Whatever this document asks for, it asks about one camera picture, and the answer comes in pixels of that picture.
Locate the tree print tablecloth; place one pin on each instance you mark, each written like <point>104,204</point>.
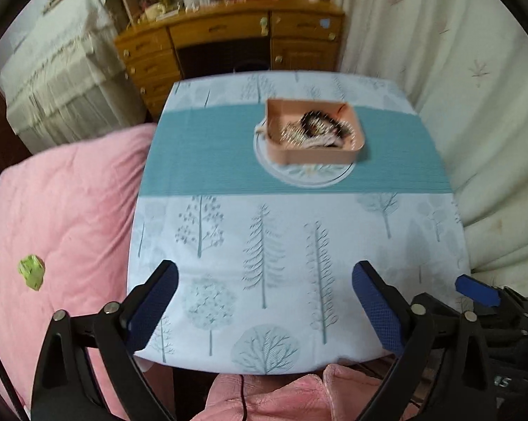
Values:
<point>265,251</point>

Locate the pink fleece clothing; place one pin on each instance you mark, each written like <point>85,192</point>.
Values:
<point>339,393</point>

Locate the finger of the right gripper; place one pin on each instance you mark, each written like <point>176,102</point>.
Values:
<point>477,291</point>

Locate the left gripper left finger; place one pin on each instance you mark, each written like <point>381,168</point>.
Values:
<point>127,330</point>

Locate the green paper scrap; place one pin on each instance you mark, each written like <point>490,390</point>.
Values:
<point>32,269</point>

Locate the wooden desk with hutch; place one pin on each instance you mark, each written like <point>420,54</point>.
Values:
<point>226,37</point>

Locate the cream floral curtain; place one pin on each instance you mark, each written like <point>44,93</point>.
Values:
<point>463,65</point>

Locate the gold rhinestone hair comb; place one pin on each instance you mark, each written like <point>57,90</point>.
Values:
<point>293,134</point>

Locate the pink jewelry tray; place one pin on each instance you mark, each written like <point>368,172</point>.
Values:
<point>335,134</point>

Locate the lace covered furniture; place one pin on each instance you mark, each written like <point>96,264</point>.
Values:
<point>66,82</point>

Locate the pink quilt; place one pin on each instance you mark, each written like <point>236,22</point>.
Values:
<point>72,206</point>

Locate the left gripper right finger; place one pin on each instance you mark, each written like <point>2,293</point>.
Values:
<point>407,331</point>

